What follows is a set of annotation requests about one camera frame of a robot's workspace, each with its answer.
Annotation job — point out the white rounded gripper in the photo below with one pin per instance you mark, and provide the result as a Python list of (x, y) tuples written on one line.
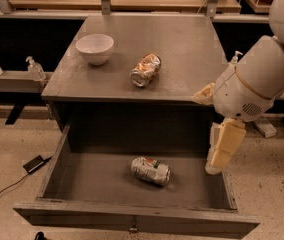
[(238, 95)]

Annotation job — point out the green silver 7up can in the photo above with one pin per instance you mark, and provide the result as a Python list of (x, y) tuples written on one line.
[(151, 170)]

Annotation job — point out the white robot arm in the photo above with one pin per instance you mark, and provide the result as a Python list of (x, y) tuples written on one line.
[(262, 67)]

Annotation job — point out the crushed orange soda can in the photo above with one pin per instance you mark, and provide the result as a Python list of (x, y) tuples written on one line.
[(145, 70)]

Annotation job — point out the open grey top drawer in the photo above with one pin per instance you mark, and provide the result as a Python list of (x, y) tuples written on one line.
[(89, 185)]

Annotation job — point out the white block on floor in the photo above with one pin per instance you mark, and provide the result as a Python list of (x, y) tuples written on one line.
[(265, 127)]

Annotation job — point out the white ceramic bowl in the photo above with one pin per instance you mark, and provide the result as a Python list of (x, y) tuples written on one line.
[(96, 49)]

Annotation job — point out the wooden background table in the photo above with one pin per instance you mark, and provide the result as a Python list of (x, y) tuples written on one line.
[(193, 6)]

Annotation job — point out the black power adapter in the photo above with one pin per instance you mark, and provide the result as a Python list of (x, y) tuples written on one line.
[(34, 164)]

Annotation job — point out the grey low shelf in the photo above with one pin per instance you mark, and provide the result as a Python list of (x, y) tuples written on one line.
[(19, 82)]

